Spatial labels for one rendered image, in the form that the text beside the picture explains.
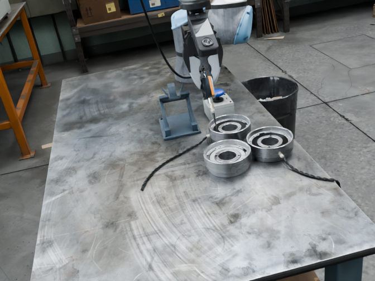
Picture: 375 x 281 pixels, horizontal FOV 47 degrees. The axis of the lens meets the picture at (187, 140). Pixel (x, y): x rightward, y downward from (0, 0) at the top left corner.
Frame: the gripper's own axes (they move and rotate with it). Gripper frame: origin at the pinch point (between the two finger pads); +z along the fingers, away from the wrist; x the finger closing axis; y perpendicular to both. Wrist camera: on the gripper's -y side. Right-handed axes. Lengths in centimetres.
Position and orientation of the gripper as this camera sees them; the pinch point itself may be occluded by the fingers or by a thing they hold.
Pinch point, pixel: (206, 83)
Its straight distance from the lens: 107.8
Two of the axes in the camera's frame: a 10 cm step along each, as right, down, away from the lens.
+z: 1.4, 8.7, 4.8
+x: -9.8, 2.0, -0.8
